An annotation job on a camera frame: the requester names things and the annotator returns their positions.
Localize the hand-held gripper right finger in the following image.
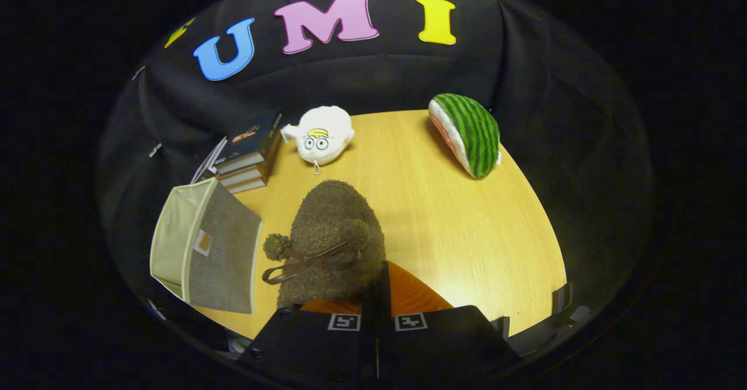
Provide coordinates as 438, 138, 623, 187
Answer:
376, 260, 520, 390

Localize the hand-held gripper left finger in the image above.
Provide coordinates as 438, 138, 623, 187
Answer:
238, 300, 380, 390

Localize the brown fuzzy shoe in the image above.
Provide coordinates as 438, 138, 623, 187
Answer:
261, 179, 387, 311

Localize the grey fabric storage box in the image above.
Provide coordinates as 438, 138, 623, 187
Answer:
149, 177, 264, 315

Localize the brown cover book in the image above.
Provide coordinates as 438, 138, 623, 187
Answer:
224, 177, 268, 196
217, 164, 271, 188

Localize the white boxed book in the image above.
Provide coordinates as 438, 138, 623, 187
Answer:
190, 136, 229, 186

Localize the white plush toy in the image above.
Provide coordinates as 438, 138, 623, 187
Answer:
280, 105, 356, 175

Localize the watermelon slice plush toy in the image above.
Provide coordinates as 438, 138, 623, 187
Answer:
428, 93, 502, 180

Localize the dark hardcover book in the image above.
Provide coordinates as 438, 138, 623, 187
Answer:
213, 110, 284, 175

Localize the black backdrop cloth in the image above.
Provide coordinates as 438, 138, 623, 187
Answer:
96, 0, 654, 347

